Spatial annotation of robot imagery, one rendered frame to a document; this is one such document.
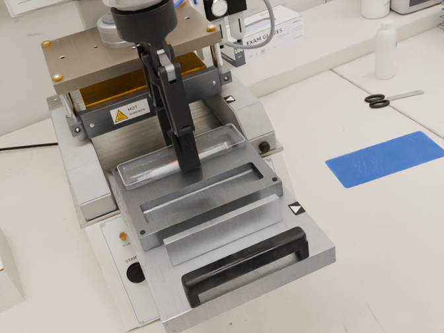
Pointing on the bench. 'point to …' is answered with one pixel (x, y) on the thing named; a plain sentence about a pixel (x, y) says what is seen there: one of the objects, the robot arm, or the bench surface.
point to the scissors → (387, 98)
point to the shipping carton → (8, 277)
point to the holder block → (198, 194)
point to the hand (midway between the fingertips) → (178, 139)
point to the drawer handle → (244, 262)
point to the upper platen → (132, 82)
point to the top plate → (117, 49)
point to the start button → (136, 273)
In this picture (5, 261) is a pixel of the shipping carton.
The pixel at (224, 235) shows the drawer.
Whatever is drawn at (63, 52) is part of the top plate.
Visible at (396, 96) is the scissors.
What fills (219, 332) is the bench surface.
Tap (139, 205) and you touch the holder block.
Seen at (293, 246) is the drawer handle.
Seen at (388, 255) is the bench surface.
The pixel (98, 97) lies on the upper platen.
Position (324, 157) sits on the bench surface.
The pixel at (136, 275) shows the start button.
